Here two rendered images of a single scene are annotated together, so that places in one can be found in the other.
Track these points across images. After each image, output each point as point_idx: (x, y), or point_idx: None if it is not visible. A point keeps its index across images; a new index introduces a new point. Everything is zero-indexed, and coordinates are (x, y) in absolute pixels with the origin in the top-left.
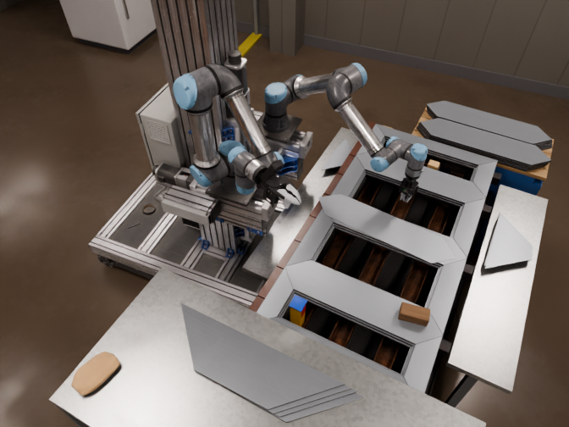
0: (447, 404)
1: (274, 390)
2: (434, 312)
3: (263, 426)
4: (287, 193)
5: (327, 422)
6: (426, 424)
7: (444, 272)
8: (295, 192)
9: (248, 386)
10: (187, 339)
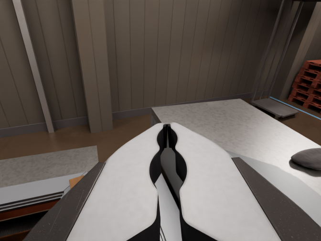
0: (158, 118)
1: (284, 183)
2: (64, 185)
3: (301, 176)
4: (192, 167)
5: (241, 150)
6: (179, 120)
7: (0, 201)
8: (138, 150)
9: (317, 202)
10: None
